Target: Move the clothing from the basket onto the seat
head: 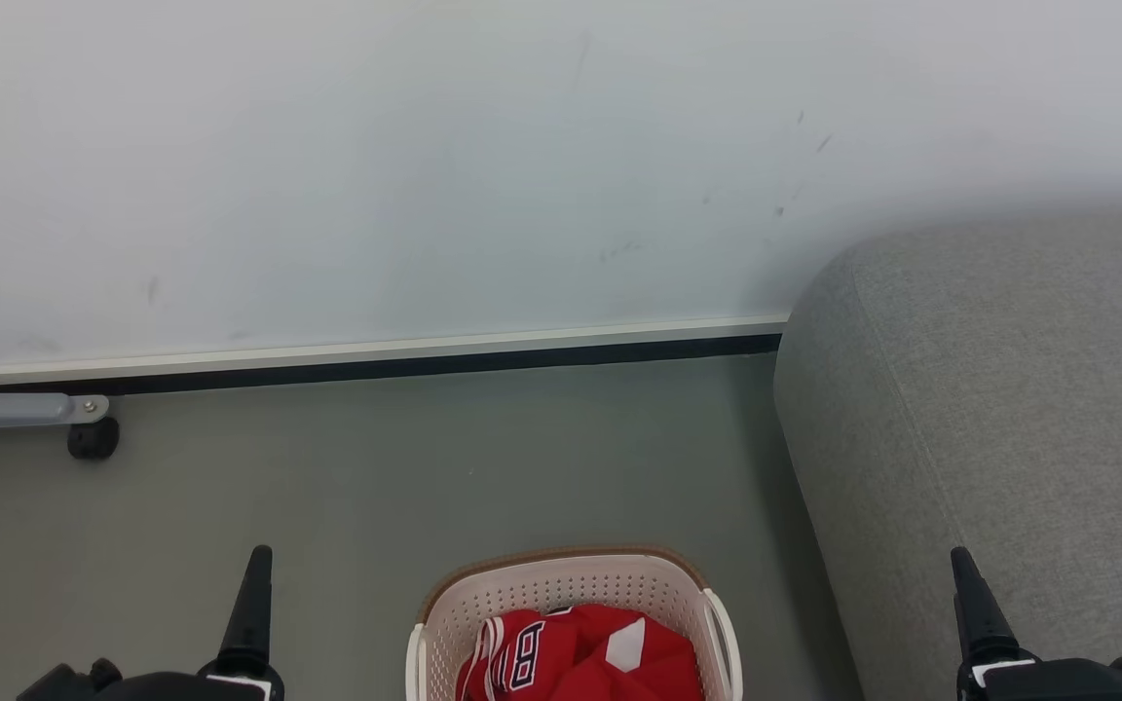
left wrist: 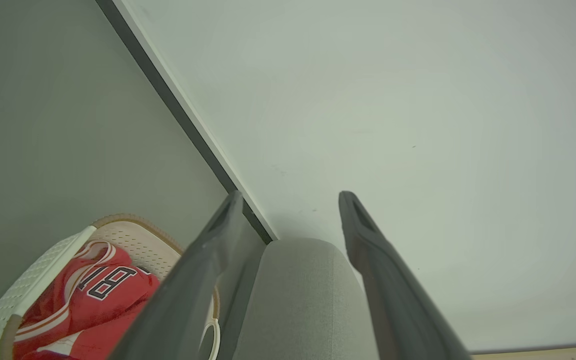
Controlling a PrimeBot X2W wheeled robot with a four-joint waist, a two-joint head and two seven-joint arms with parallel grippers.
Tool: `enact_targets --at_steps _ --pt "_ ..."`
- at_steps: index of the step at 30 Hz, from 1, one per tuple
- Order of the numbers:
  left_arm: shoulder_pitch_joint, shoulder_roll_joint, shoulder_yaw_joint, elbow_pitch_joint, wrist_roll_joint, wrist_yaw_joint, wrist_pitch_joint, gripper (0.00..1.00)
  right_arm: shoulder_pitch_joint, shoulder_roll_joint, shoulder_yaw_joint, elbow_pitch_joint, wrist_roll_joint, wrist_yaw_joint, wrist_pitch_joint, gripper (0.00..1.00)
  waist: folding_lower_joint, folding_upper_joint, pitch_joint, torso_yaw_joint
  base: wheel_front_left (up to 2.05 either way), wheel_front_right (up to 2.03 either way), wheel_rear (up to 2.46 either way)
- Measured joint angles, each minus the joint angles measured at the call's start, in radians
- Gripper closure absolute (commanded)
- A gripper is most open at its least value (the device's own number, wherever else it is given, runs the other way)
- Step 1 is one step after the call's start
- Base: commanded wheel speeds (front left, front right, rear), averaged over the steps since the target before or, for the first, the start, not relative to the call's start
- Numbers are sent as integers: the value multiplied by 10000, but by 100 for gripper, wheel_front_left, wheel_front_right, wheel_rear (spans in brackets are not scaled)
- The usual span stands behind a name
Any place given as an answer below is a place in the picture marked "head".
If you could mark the black caster wheel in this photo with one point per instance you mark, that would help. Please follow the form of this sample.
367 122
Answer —
93 440

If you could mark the cream perforated laundry basket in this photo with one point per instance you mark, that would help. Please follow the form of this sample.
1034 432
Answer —
571 584

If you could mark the grey metal stand leg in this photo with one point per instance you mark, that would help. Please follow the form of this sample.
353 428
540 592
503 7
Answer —
6 409

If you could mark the red garment with white patch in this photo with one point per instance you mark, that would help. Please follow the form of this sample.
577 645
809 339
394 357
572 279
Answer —
654 672

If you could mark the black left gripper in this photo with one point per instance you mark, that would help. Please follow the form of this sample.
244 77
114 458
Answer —
162 687

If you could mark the grey fabric sofa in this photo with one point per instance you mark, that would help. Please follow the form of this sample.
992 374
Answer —
1009 409

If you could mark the white and black baseboard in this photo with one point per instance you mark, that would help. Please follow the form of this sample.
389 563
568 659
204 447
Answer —
376 358

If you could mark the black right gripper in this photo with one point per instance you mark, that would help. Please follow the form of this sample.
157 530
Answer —
1067 682

